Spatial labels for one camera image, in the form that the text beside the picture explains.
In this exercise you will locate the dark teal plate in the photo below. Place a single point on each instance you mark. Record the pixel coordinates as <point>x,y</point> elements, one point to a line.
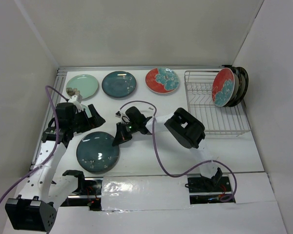
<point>96,154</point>
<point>119,84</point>

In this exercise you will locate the dark teal plate front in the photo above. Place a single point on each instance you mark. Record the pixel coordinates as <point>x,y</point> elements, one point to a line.
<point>96,154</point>

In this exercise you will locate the black rimmed beige plate front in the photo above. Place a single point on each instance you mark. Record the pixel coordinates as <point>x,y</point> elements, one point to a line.
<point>245,84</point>

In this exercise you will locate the red teal floral plate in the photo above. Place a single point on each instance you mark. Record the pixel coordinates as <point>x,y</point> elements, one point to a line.
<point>223,87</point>
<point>162,80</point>

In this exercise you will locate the white wire dish rack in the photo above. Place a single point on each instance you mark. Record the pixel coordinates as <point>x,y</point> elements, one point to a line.
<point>218,121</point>

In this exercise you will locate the dark teal plate back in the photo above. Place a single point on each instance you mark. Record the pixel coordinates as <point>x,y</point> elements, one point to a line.
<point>119,84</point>

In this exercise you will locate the black rimmed beige plate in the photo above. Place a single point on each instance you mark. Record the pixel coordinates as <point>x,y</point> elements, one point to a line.
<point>245,84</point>
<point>237,87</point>

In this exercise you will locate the red teal floral plate back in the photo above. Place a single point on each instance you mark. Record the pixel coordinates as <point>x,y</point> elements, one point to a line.
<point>162,80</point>

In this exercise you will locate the white foil cover sheet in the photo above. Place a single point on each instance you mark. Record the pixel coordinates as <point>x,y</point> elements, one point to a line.
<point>144,193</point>

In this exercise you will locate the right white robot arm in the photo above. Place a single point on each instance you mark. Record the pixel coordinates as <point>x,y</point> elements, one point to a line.
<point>185,128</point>

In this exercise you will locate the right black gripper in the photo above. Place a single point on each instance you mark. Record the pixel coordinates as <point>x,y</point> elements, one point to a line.
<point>124,129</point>

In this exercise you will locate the mint green flower plate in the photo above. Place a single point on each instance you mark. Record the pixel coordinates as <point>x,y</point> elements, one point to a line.
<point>87,110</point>
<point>85,85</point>

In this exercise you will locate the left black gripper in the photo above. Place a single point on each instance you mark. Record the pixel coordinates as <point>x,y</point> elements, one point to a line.
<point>97,119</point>

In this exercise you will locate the mint green flower plate front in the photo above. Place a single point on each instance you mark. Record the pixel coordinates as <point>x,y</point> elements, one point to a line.
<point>87,110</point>

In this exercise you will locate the aluminium frame rail back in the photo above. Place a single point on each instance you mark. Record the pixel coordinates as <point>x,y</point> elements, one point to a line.
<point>136,68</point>

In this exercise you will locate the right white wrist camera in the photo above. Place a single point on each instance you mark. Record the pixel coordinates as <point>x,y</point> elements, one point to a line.
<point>123,117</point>

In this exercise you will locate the aluminium frame rail left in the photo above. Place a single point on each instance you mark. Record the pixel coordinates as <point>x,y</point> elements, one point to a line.
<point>56,98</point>

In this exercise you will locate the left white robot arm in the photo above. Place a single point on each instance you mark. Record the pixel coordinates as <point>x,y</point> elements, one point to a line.
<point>35,207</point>

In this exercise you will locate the mint green flower plate back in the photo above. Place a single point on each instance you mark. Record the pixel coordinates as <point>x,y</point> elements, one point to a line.
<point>85,85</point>

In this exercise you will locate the black rimmed beige plate back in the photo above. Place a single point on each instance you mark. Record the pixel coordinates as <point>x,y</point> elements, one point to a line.
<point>237,87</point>

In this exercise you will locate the aluminium frame rail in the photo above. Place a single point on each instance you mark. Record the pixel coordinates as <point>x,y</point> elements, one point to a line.
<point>136,68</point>
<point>56,98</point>

